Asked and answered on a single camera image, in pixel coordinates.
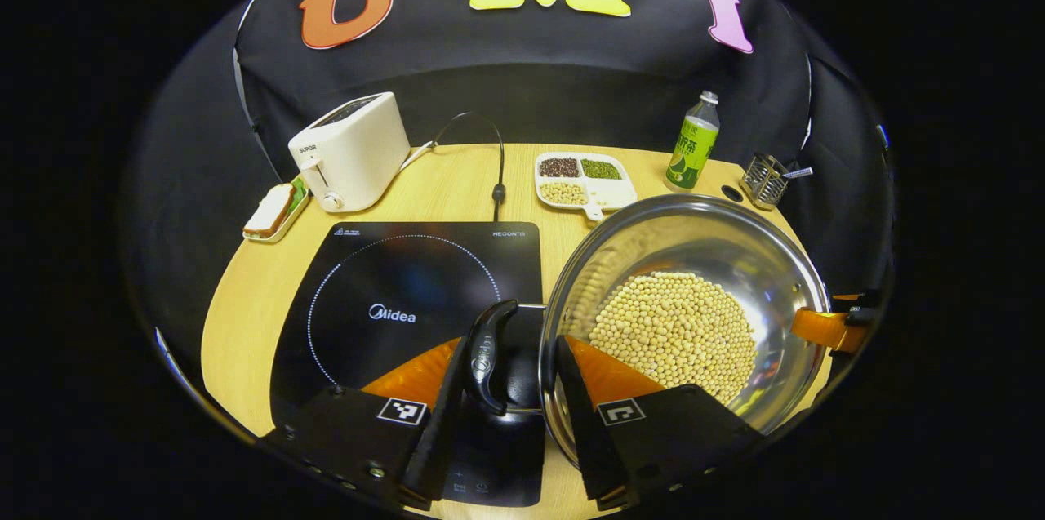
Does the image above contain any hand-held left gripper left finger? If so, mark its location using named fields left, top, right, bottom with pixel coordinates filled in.
left=257, top=335, right=470, bottom=513

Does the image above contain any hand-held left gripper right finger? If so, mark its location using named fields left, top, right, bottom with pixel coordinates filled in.
left=555, top=334, right=768, bottom=511

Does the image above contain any pile of soybeans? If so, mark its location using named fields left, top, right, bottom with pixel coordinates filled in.
left=588, top=272, right=758, bottom=407

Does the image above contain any stainless steel pot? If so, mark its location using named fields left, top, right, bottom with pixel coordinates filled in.
left=465, top=193, right=834, bottom=468

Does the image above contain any black induction cooktop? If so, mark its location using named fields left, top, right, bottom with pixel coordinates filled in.
left=269, top=220, right=546, bottom=509

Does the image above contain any green label drink bottle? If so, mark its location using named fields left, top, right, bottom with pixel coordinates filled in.
left=665, top=91, right=721, bottom=193

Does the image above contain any white divided bean dish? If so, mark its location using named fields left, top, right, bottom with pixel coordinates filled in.
left=535, top=151, right=638, bottom=223

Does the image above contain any bread slice on small plate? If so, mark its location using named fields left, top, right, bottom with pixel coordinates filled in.
left=242, top=177, right=311, bottom=243

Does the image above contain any white toaster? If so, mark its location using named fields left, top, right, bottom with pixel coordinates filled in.
left=287, top=91, right=411, bottom=213

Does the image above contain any black backdrop cloth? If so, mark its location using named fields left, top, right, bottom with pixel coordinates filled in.
left=122, top=0, right=895, bottom=423

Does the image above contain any metal wire utensil holder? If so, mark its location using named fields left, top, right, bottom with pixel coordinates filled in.
left=741, top=153, right=791, bottom=211

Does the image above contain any black power cable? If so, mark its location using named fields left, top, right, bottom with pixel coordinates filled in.
left=400, top=112, right=507, bottom=223

